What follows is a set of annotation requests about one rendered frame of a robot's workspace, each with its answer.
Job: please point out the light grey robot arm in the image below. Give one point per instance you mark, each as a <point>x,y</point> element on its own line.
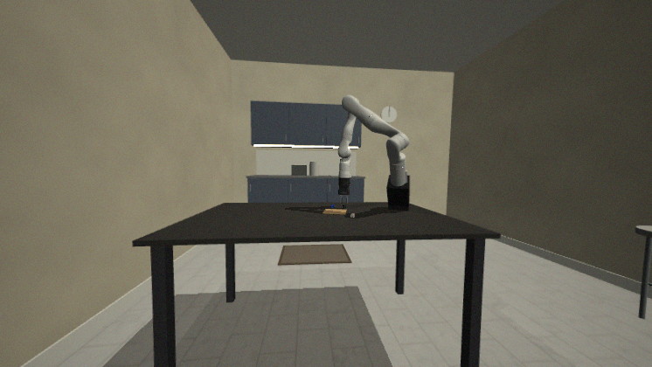
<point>374,123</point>

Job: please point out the tan square mat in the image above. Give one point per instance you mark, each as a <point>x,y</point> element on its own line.
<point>334,211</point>

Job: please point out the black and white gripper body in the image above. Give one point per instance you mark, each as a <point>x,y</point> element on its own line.
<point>344,182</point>

